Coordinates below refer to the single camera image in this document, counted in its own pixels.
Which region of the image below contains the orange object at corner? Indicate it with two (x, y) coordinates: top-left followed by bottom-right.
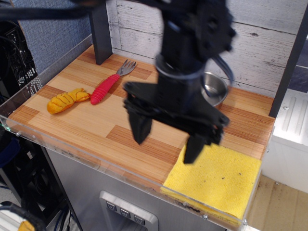
(18, 220), (36, 231)

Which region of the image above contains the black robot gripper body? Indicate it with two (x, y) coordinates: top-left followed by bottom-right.
(124, 73), (230, 144)

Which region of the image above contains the red-handled metal fork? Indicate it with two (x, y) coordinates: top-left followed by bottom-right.
(90, 60), (137, 105)

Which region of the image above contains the dark grey right post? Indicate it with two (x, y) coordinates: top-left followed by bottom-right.
(269, 6), (308, 118)

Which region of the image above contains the stainless steel pan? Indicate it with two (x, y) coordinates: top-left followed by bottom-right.
(201, 72), (228, 109)

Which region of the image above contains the white grooved box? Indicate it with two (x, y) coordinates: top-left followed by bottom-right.
(262, 89), (308, 193)

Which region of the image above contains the clear acrylic table guard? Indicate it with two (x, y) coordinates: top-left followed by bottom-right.
(0, 33), (276, 231)

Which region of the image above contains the dark grey left post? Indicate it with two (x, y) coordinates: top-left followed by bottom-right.
(89, 2), (113, 65)

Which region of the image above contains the silver button panel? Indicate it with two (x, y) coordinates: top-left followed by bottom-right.
(99, 190), (159, 231)

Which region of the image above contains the orange plush croissant toy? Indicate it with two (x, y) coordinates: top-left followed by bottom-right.
(47, 88), (91, 114)

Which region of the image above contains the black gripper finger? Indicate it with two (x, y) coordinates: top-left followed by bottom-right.
(128, 109), (153, 144)
(183, 134), (209, 164)

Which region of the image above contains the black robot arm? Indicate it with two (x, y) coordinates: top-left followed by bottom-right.
(124, 0), (236, 164)

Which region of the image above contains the black plastic crate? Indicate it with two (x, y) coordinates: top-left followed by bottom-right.
(0, 21), (37, 100)

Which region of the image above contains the dark grey post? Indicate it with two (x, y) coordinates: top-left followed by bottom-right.
(269, 6), (308, 118)
(89, 2), (113, 65)

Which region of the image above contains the yellow cloth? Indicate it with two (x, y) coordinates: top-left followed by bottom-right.
(161, 144), (261, 226)

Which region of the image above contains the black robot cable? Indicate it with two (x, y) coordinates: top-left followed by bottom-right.
(0, 0), (235, 85)

